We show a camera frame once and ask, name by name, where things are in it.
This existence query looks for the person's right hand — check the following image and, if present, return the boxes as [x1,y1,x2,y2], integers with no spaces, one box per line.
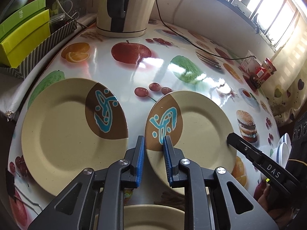
[257,185,304,229]

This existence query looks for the fruit print tablecloth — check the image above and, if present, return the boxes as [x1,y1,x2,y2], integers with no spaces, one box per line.
[34,22,279,154]

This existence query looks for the white bowl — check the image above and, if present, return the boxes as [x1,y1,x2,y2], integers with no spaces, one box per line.
[270,133,292,168]

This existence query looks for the black power cable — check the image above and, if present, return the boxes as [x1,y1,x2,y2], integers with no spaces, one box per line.
[155,0,257,64]

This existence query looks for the striped chevron tray box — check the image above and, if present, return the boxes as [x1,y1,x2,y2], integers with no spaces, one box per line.
[1,19,77,80]

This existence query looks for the red lid sauce jar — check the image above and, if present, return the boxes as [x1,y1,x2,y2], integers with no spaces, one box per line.
[249,58,277,89]

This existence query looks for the yellow-green cardboard box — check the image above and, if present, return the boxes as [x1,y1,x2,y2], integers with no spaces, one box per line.
[1,10,50,68]

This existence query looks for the white red small carton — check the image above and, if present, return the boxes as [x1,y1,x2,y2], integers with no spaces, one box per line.
[240,51,261,75]

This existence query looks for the cream black electric kettle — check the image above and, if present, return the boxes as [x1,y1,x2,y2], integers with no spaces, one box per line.
[96,0,155,38]

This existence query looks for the green cardboard box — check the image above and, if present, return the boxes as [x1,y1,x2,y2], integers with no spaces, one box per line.
[1,0,46,41]

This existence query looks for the black clip on table edge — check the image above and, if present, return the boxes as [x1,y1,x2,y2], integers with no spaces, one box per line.
[5,169,15,198]

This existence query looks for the beige plate brown blue motif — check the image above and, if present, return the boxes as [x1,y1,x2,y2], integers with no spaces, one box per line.
[21,78,129,196]

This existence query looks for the heart print curtain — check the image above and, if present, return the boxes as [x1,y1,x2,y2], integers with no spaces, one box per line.
[262,15,306,127]

